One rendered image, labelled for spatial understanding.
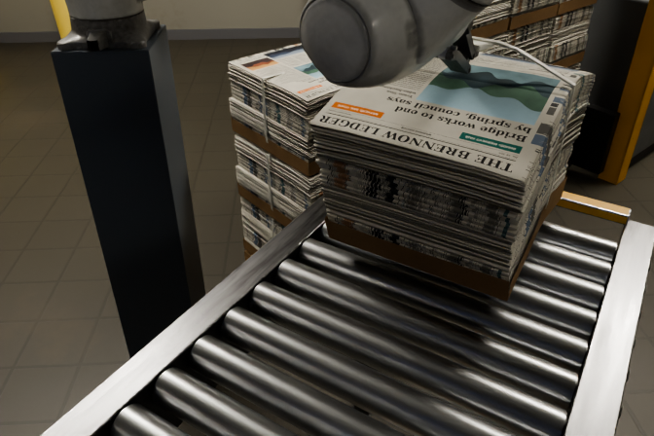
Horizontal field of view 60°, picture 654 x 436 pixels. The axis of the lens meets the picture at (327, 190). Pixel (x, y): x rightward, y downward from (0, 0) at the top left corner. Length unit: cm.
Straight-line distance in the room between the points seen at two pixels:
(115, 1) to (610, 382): 110
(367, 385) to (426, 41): 43
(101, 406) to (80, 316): 138
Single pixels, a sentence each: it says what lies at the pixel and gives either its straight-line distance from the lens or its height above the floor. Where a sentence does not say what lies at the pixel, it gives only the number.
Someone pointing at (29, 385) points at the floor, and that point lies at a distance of 197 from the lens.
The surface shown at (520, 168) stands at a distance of 67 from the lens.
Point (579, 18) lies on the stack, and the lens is 247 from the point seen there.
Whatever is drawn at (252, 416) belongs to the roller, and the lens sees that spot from 71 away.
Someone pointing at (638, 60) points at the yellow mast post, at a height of 58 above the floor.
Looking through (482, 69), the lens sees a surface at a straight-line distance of 86.
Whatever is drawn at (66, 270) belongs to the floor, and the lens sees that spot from 236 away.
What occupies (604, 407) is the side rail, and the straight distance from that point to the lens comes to 78.
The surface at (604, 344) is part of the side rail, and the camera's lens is 86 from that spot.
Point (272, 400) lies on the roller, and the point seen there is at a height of 79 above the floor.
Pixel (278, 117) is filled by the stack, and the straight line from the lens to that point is 155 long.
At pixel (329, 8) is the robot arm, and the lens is 46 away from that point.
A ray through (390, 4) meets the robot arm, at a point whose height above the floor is 126.
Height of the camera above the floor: 137
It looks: 32 degrees down
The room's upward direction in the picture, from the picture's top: straight up
